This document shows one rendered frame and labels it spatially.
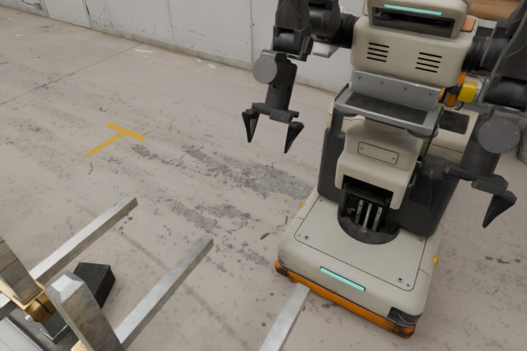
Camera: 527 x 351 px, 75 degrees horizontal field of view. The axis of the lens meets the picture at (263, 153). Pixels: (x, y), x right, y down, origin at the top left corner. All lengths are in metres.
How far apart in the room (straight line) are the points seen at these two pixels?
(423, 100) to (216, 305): 1.23
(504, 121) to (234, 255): 1.45
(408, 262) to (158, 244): 1.22
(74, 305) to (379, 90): 0.82
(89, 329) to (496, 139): 0.67
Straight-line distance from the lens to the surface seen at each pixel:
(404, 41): 0.94
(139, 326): 0.77
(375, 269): 1.53
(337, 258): 1.52
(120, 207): 0.96
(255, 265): 1.81
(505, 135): 0.66
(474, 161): 0.73
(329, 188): 1.64
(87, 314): 0.56
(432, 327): 1.81
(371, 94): 1.00
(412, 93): 0.97
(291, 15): 0.78
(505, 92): 0.73
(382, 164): 1.14
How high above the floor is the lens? 1.51
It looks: 39 degrees down
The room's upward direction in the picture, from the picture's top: straight up
